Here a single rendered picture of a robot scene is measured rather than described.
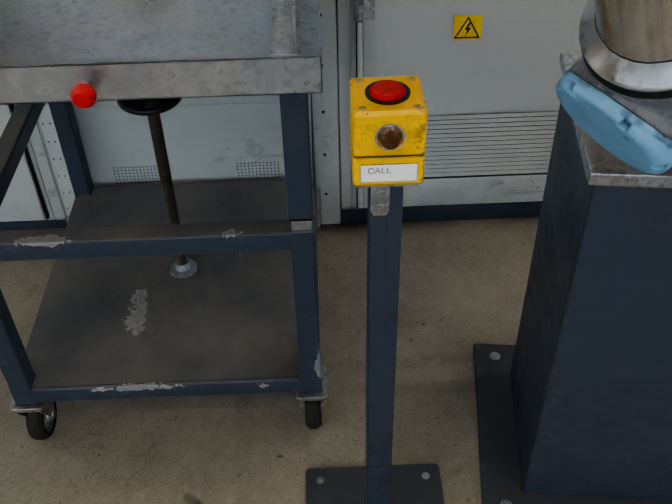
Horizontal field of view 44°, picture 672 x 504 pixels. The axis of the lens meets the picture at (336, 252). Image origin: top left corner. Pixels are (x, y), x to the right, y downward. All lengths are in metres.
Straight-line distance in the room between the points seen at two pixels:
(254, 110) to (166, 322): 0.55
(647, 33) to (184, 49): 0.61
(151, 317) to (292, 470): 0.42
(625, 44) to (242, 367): 1.01
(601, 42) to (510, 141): 1.21
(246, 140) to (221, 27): 0.82
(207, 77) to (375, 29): 0.76
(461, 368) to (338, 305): 0.33
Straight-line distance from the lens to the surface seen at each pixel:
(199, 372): 1.59
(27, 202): 2.18
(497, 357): 1.81
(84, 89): 1.12
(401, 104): 0.90
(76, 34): 1.23
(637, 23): 0.78
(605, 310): 1.27
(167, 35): 1.19
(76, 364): 1.67
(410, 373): 1.79
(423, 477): 1.63
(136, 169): 2.08
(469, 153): 2.03
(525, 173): 2.11
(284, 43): 1.13
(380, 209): 0.99
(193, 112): 1.96
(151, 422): 1.76
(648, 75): 0.83
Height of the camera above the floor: 1.37
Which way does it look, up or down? 41 degrees down
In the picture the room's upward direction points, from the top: 2 degrees counter-clockwise
